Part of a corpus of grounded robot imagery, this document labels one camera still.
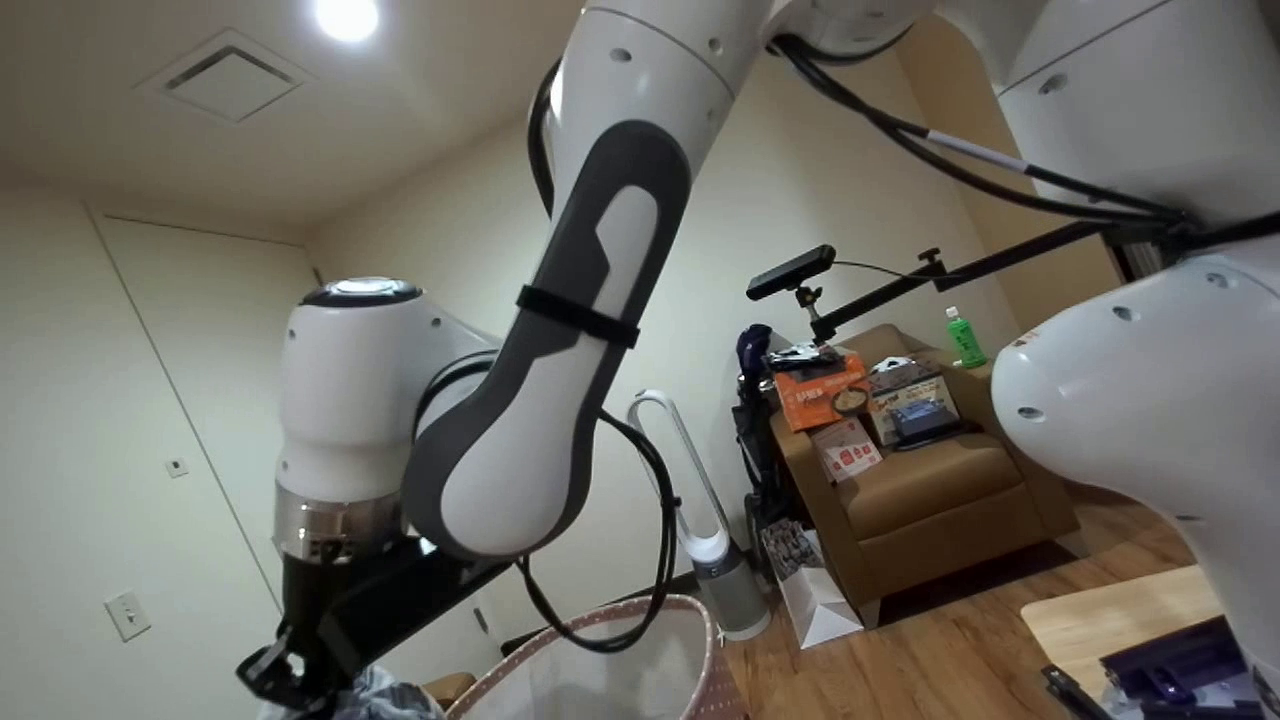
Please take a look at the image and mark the ceiling light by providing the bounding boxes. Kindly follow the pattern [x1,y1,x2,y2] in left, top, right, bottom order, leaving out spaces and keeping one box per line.
[308,0,383,48]

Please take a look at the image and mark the wall power outlet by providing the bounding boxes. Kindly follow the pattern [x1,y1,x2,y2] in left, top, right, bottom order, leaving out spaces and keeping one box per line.
[103,593,153,645]

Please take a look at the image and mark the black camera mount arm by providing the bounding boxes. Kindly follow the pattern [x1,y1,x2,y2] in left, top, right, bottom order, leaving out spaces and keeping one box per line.
[809,219,1124,345]

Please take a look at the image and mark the orange box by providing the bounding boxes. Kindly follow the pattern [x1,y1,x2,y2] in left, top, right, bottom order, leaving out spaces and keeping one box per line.
[773,356,869,431]

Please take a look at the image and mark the pink polka dot laundry bin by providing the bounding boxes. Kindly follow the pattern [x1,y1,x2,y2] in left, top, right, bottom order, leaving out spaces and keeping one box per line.
[446,593,749,720]

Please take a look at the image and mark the black stereo camera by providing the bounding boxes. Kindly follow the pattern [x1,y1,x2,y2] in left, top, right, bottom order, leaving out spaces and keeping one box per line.
[742,242,834,300]

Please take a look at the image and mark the blue picture box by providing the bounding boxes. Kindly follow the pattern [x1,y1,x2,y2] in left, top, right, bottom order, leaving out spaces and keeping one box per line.
[869,377,961,448]

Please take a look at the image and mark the red white box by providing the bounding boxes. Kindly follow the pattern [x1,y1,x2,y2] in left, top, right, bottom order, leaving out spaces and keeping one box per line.
[812,418,881,482]

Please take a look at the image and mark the blue plaid pajama pants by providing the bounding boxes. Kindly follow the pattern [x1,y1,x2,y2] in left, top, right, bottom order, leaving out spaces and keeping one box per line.
[333,668,445,720]

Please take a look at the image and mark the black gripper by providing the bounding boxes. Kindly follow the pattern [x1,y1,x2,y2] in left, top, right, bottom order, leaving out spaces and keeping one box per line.
[236,538,507,712]

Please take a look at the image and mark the brown armchair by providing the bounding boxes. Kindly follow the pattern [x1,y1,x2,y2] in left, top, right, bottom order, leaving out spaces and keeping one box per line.
[773,323,1075,622]

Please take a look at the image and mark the white door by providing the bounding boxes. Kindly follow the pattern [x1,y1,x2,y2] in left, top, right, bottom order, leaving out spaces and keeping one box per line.
[101,217,315,720]

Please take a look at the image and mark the white bladeless tower fan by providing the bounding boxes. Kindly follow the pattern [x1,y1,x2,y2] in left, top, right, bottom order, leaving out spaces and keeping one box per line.
[626,389,769,639]

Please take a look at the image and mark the green plastic bottle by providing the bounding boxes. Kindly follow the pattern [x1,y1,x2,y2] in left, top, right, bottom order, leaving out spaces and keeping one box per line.
[943,307,989,367]

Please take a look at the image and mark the white plastic bag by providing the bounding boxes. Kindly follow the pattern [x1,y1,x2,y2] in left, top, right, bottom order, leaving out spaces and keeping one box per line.
[758,520,864,651]

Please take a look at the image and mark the ceiling air vent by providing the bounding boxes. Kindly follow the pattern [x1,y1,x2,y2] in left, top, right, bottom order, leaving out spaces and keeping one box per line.
[137,32,304,122]

